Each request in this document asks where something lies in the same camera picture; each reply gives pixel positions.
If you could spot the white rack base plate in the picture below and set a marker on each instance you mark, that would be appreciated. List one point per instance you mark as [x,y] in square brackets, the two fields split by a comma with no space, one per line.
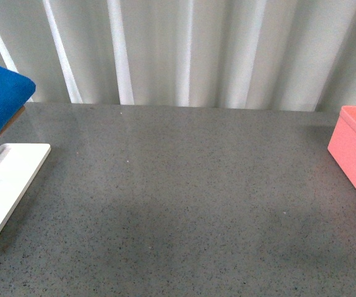
[19,164]

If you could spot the white pleated curtain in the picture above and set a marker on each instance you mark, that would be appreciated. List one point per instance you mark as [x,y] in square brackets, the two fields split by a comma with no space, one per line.
[278,55]

